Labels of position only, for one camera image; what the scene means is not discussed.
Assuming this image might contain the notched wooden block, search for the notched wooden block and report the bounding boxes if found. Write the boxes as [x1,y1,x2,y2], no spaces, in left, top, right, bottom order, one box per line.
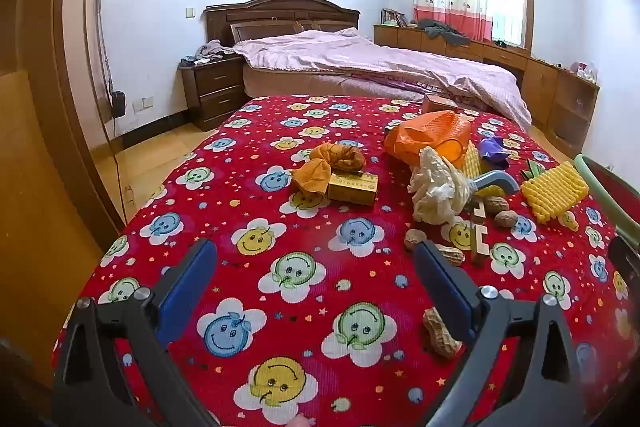
[467,199,493,266]

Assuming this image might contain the yellow foam fruit net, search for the yellow foam fruit net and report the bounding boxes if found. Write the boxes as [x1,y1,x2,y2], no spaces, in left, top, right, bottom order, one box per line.
[521,161,590,225]

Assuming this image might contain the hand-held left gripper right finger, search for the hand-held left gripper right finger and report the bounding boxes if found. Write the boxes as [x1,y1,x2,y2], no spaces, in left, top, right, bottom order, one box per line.
[412,239,598,427]

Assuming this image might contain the yellow cardboard box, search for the yellow cardboard box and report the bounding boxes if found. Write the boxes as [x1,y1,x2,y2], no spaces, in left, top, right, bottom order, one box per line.
[327,172,378,206]

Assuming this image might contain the orange plastic bag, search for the orange plastic bag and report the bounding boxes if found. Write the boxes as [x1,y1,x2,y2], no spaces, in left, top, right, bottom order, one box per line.
[384,111,473,170]

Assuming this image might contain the small bottles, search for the small bottles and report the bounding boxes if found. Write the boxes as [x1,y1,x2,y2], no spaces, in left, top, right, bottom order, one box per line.
[570,62,598,82]

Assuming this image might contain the crumpled orange wrapper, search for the crumpled orange wrapper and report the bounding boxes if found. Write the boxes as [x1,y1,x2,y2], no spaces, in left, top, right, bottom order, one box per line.
[291,143,367,195]

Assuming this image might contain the dark wooden bed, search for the dark wooden bed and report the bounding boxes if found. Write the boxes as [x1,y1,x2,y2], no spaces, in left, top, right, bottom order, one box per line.
[202,0,533,130]

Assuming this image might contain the wooden wardrobe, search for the wooden wardrobe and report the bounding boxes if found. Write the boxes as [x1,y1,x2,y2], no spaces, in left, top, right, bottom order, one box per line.
[0,0,132,388]

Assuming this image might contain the grey clothes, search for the grey clothes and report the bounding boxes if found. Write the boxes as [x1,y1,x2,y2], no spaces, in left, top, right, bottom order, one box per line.
[416,19,471,46]

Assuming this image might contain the pile of clothes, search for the pile of clothes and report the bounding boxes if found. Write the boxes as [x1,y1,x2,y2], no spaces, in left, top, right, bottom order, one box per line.
[181,39,236,66]

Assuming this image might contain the brown carton box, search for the brown carton box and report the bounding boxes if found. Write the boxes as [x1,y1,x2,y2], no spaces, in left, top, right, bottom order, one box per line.
[422,94,461,114]

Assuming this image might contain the dark wooden nightstand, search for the dark wooden nightstand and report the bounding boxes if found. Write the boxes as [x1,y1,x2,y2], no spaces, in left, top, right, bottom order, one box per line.
[179,56,247,132]

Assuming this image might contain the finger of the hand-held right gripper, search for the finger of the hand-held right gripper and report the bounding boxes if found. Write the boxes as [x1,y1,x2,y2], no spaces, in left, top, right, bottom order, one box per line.
[607,234,640,295]

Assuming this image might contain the light wooden cabinet row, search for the light wooden cabinet row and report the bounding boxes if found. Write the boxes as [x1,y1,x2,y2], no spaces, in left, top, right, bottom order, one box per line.
[374,24,600,145]

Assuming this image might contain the yellow corn cob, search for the yellow corn cob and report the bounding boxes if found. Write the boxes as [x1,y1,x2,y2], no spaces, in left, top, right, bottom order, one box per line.
[462,141,483,180]

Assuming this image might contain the white crumpled plastic bag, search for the white crumpled plastic bag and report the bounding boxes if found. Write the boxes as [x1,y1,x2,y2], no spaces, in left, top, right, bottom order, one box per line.
[407,147,473,225]

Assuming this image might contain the pink quilt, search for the pink quilt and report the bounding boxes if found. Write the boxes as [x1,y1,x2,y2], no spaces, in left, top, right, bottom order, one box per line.
[232,28,533,130]

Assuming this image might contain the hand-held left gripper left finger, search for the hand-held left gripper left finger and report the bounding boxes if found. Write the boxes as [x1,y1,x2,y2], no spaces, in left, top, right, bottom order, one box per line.
[52,238,221,427]

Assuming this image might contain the green rimmed red basin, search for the green rimmed red basin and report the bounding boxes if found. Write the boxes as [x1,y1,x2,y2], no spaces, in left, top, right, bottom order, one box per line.
[573,153,640,253]

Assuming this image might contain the purple wrapper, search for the purple wrapper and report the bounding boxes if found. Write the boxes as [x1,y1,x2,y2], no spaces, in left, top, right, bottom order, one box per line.
[477,138,511,168]

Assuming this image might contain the red smiley flower blanket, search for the red smiley flower blanket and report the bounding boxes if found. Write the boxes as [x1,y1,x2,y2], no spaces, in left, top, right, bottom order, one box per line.
[52,94,640,427]

